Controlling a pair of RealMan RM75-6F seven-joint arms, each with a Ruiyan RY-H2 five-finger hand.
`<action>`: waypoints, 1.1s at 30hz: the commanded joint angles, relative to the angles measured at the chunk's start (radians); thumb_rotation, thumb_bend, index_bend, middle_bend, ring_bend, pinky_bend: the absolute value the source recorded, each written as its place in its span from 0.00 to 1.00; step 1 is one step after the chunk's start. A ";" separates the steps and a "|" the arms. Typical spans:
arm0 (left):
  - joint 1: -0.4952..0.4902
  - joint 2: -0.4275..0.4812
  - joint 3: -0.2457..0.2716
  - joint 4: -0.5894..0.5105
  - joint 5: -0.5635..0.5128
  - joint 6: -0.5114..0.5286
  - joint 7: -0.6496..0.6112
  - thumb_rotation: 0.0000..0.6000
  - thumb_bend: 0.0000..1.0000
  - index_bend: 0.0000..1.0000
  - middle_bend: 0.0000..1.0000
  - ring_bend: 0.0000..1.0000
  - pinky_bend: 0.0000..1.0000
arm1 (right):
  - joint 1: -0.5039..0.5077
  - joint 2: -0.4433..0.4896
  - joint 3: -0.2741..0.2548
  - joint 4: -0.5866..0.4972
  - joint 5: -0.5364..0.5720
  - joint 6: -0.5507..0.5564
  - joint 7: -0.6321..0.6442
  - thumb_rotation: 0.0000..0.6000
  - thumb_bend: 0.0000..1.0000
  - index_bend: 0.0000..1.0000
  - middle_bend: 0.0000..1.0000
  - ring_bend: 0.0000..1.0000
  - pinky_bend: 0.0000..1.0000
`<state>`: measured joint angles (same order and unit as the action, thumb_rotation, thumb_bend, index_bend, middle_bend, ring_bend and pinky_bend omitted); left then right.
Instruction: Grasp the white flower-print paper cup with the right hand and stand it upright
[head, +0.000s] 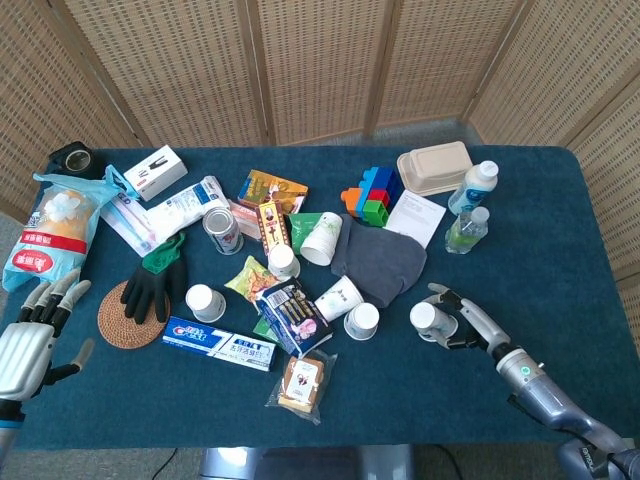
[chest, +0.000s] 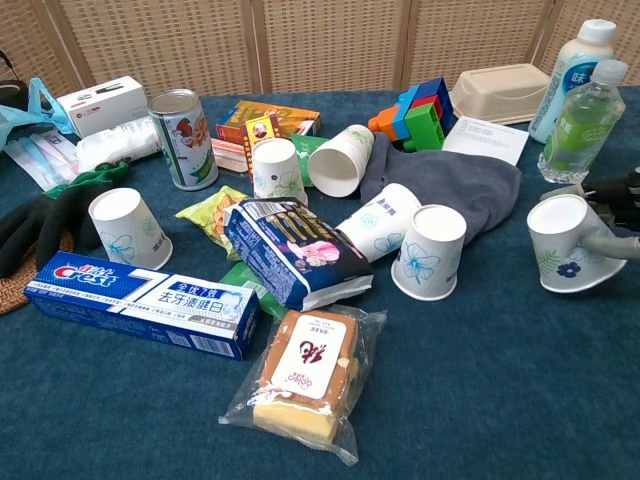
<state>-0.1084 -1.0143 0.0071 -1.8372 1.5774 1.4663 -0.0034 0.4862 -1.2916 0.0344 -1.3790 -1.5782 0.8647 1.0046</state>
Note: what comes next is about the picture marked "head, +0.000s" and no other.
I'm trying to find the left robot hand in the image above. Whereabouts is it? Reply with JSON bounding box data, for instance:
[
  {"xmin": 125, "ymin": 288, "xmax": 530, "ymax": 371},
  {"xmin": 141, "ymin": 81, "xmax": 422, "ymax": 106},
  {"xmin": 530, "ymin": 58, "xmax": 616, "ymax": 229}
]
[{"xmin": 0, "ymin": 268, "xmax": 96, "ymax": 401}]

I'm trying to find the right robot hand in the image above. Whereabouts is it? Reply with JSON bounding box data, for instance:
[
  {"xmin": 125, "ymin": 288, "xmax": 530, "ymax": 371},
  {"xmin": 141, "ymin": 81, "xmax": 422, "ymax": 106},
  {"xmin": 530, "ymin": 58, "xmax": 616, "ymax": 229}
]
[{"xmin": 427, "ymin": 282, "xmax": 512, "ymax": 357}]

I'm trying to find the white paper cup blue flower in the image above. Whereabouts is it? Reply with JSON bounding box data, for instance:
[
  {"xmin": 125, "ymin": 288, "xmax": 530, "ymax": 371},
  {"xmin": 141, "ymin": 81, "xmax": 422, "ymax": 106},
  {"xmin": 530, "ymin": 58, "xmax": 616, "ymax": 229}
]
[
  {"xmin": 409, "ymin": 301, "xmax": 459, "ymax": 344},
  {"xmin": 185, "ymin": 283, "xmax": 227, "ymax": 324},
  {"xmin": 313, "ymin": 275, "xmax": 365, "ymax": 323},
  {"xmin": 343, "ymin": 302, "xmax": 381, "ymax": 341}
]

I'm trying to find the gray robot base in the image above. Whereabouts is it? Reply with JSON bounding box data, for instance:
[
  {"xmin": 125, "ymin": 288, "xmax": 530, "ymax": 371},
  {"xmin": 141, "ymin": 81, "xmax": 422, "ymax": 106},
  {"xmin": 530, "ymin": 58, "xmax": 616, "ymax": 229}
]
[{"xmin": 199, "ymin": 442, "xmax": 416, "ymax": 480}]

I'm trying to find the white paper cup green flower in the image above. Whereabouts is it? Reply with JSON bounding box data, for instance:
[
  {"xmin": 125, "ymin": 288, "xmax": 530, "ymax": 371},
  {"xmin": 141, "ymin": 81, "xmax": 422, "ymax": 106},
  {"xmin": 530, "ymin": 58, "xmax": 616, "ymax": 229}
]
[
  {"xmin": 267, "ymin": 244, "xmax": 301, "ymax": 281},
  {"xmin": 299, "ymin": 211, "xmax": 344, "ymax": 265}
]

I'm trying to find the teal table cloth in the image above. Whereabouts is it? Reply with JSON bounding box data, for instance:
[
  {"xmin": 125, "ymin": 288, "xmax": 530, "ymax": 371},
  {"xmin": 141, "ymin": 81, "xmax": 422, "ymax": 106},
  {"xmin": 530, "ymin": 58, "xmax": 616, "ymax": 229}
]
[{"xmin": 0, "ymin": 144, "xmax": 640, "ymax": 451}]

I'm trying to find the clear bottle green label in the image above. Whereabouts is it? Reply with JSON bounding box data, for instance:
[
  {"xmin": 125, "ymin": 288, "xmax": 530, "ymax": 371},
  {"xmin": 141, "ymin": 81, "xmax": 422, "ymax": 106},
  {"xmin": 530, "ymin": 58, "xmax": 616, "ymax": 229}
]
[{"xmin": 444, "ymin": 205, "xmax": 491, "ymax": 256}]

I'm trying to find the round woven coaster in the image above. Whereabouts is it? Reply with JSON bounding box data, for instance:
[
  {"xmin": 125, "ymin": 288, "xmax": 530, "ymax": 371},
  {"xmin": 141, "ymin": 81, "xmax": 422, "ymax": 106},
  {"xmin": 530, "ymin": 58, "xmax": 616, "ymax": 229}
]
[{"xmin": 97, "ymin": 280, "xmax": 172, "ymax": 350}]

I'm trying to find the gray cloth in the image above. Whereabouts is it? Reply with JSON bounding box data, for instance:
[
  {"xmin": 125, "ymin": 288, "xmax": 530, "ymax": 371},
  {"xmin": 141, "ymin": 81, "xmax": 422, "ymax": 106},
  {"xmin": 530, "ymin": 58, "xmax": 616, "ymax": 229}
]
[{"xmin": 330, "ymin": 213, "xmax": 429, "ymax": 309}]

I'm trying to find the white paper sheet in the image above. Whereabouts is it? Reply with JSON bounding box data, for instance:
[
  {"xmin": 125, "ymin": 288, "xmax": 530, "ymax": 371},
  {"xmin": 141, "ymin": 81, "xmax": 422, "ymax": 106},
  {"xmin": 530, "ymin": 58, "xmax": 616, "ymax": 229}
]
[{"xmin": 383, "ymin": 189, "xmax": 447, "ymax": 250}]

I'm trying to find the light blue bread bag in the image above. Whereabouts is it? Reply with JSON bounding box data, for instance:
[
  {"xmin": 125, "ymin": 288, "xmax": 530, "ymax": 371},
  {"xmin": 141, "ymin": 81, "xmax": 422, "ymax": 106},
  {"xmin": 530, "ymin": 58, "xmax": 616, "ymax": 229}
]
[{"xmin": 1, "ymin": 164, "xmax": 134, "ymax": 294}]

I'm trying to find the white milk drink bottle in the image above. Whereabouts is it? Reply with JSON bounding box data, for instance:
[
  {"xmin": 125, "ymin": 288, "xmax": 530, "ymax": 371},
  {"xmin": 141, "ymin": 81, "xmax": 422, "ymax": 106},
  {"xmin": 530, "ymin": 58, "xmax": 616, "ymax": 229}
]
[{"xmin": 447, "ymin": 160, "xmax": 500, "ymax": 216}]

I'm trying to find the black green work glove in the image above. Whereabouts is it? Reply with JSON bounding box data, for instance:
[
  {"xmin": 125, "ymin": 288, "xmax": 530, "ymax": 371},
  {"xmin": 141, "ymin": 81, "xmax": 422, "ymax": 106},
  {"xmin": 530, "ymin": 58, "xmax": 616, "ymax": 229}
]
[{"xmin": 120, "ymin": 231, "xmax": 189, "ymax": 324}]

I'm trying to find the beige lidded lunch box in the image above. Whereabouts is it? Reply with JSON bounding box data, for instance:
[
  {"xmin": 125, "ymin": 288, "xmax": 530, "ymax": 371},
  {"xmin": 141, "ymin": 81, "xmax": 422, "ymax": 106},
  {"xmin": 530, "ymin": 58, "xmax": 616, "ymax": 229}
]
[{"xmin": 396, "ymin": 140, "xmax": 475, "ymax": 197}]

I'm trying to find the colourful toy brick block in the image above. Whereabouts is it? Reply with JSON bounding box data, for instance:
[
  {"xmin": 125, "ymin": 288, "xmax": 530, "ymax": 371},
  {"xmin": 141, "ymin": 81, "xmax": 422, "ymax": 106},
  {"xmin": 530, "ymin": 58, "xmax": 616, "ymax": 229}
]
[{"xmin": 340, "ymin": 165, "xmax": 404, "ymax": 229}]

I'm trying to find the toothbrush pack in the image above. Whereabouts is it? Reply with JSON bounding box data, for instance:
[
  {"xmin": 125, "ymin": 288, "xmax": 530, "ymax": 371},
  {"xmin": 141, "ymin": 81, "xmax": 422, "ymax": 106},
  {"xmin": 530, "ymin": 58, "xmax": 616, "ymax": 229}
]
[{"xmin": 99, "ymin": 192, "xmax": 154, "ymax": 257}]

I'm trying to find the dark blue sanitary pad pack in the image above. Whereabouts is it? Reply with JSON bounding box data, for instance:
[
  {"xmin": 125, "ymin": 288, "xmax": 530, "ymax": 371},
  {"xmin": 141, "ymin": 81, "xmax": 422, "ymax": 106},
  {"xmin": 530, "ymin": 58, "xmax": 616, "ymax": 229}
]
[{"xmin": 255, "ymin": 276, "xmax": 335, "ymax": 359}]

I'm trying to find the wrapped cake slice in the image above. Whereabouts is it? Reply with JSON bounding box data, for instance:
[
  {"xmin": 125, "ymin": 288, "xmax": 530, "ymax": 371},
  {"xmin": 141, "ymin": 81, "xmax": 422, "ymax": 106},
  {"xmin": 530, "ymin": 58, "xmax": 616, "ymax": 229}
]
[{"xmin": 264, "ymin": 348, "xmax": 339, "ymax": 426}]

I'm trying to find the blue Crest toothpaste box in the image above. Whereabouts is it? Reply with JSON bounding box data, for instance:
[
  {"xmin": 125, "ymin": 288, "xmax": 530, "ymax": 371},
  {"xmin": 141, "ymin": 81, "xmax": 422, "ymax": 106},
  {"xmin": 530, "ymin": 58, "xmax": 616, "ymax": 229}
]
[{"xmin": 162, "ymin": 315, "xmax": 278, "ymax": 373}]

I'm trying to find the green tea sachet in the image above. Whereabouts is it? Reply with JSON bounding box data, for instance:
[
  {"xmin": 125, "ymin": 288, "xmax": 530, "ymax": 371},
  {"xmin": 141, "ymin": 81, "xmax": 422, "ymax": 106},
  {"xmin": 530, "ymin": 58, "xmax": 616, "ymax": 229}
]
[{"xmin": 286, "ymin": 211, "xmax": 326, "ymax": 256}]

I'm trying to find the small green sachet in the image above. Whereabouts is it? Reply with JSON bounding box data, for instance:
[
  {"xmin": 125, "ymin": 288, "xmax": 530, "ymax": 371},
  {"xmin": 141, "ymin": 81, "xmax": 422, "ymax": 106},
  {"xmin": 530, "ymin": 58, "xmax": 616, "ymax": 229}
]
[{"xmin": 252, "ymin": 315, "xmax": 274, "ymax": 344}]

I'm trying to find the white wipes pack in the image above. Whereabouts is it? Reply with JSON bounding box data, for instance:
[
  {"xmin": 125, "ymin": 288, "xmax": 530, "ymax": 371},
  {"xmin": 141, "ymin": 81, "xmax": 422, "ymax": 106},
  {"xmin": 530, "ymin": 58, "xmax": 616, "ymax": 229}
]
[{"xmin": 144, "ymin": 175, "xmax": 224, "ymax": 236}]

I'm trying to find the white box with black print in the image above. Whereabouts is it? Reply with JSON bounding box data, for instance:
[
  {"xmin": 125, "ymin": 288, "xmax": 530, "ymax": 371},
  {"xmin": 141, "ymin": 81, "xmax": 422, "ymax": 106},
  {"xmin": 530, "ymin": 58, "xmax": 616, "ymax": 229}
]
[{"xmin": 122, "ymin": 145, "xmax": 189, "ymax": 202}]

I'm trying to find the red yellow medicine box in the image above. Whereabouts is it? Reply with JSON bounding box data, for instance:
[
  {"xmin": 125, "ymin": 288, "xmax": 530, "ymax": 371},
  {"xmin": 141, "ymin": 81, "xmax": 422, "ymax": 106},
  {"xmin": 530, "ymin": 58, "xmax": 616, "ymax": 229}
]
[{"xmin": 255, "ymin": 201, "xmax": 293, "ymax": 251}]

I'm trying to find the green white tin can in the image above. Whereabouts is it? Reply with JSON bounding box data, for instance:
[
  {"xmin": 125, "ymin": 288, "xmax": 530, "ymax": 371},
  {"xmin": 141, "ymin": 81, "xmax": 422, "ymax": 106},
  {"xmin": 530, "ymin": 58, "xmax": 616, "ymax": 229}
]
[{"xmin": 202, "ymin": 206, "xmax": 246, "ymax": 256}]

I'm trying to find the yellow green snack packet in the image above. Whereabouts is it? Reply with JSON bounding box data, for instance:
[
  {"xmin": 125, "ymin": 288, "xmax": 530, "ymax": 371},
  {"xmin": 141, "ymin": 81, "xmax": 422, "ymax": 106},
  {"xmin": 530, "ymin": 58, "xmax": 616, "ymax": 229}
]
[{"xmin": 224, "ymin": 255, "xmax": 274, "ymax": 305}]

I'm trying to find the yellow orange box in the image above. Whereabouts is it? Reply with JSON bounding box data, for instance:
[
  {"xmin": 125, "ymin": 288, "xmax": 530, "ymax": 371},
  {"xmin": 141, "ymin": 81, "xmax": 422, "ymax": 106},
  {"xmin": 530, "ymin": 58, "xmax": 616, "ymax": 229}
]
[{"xmin": 237, "ymin": 169, "xmax": 309, "ymax": 215}]

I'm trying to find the pink white flat box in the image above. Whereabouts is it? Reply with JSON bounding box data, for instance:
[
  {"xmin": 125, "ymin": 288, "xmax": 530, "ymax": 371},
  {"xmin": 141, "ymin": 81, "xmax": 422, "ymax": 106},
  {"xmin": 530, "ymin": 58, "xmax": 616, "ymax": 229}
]
[{"xmin": 228, "ymin": 198, "xmax": 264, "ymax": 242}]

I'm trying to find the woven folding screen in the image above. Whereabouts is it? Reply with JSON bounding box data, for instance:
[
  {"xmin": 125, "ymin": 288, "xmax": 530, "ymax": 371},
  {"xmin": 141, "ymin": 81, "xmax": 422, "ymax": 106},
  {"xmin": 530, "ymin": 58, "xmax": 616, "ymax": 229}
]
[{"xmin": 0, "ymin": 0, "xmax": 640, "ymax": 361}]

